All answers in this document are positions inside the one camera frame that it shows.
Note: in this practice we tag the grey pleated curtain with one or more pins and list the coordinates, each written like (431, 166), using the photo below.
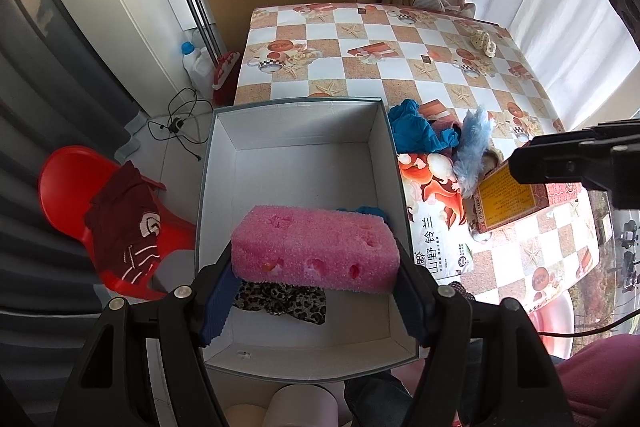
(40, 107)

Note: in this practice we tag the person's dark trouser leg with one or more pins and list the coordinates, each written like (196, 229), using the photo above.
(375, 399)

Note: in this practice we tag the white plastic jug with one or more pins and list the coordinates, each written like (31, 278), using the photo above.
(202, 67)

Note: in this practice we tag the fluffy light blue cloth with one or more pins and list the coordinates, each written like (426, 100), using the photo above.
(470, 152)

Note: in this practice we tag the teal blue cloth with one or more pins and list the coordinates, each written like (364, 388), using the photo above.
(415, 132)

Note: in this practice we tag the leopard print cloth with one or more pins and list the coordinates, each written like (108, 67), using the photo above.
(295, 299)

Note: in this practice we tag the red plastic chair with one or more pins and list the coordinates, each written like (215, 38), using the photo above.
(65, 187)

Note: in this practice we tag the large toilet paper roll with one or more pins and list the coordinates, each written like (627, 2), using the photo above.
(300, 407)

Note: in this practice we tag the white printed bag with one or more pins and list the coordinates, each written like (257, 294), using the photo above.
(435, 227)

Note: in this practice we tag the red broom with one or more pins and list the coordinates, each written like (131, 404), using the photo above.
(226, 77)

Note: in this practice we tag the grey white cardboard box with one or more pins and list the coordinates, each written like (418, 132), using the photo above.
(300, 177)

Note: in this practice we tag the maroon sweater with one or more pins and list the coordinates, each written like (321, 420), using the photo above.
(120, 217)

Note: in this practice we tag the grey fabric item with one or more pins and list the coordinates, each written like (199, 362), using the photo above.
(430, 1)

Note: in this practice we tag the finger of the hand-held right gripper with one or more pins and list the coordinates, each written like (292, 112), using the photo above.
(565, 137)
(545, 164)

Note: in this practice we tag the pink plastic stool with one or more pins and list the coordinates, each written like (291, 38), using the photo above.
(555, 322)

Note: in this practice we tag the dark blue cloth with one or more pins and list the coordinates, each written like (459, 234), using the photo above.
(372, 210)

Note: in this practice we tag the person's maroon clothing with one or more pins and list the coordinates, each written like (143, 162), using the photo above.
(600, 387)

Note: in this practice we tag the pink sponge block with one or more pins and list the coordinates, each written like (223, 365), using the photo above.
(310, 242)

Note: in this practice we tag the small toilet paper roll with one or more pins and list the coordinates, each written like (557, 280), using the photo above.
(245, 416)

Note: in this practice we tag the yellow red flat carton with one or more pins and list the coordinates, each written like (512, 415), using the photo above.
(505, 202)

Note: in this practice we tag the cream polka dot cloth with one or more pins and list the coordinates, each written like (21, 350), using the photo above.
(482, 43)

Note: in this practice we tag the white curtain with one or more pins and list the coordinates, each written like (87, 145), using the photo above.
(550, 7)

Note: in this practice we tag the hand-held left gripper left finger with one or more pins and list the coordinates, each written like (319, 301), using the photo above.
(220, 307)

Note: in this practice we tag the black dotted cloth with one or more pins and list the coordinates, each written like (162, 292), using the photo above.
(460, 290)

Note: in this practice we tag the checkered printed tablecloth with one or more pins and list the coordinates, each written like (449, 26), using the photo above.
(380, 77)

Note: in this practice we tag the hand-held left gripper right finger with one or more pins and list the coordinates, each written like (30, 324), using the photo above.
(415, 312)

